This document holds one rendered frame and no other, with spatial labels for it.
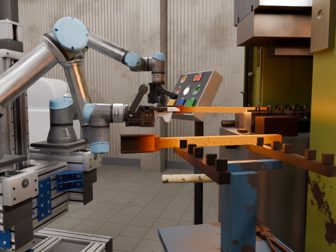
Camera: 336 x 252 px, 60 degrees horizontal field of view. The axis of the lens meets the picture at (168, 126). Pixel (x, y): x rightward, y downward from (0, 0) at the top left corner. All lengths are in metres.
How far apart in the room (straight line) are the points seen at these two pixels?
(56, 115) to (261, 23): 1.05
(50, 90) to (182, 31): 2.00
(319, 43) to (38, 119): 3.68
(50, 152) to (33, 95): 2.70
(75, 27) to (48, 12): 4.34
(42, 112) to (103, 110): 3.08
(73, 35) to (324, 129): 0.86
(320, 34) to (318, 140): 0.32
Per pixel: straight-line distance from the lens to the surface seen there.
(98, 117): 1.12
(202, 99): 1.56
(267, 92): 1.44
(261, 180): 1.03
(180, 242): 0.81
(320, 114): 1.01
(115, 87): 4.65
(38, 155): 1.67
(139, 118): 1.13
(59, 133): 1.58
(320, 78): 1.02
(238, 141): 0.79
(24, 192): 1.17
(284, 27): 1.21
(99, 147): 1.13
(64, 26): 1.09
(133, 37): 4.62
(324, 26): 0.99
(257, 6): 1.16
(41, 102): 4.22
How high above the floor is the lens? 1.04
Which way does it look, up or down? 5 degrees down
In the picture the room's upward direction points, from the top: straight up
